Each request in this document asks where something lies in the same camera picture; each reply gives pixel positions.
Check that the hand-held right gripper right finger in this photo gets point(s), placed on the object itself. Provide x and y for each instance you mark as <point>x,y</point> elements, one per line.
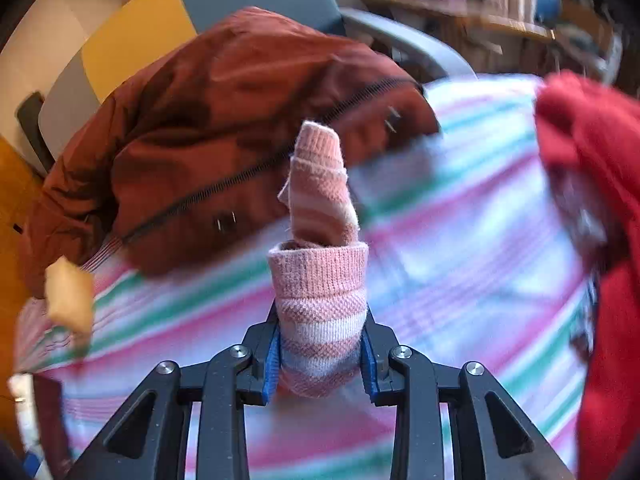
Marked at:
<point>366,365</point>

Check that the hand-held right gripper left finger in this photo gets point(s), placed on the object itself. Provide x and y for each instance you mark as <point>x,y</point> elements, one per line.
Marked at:
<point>272,360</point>

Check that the pink striped sock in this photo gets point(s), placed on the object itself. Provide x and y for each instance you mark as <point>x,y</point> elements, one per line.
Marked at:
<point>315,285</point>

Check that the dark red jacket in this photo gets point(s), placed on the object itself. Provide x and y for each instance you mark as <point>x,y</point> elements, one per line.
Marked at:
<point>200,135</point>

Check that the orange wooden wardrobe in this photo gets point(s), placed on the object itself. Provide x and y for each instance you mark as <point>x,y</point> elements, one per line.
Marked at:
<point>15,200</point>

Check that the red cloth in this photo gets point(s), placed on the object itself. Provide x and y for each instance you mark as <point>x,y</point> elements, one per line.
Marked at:
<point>590,135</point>

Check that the grey yellow blue chair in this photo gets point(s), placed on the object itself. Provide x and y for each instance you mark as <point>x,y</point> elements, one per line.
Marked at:
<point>130,40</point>

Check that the wooden side desk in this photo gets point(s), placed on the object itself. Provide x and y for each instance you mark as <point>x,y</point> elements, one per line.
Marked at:
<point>490,22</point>

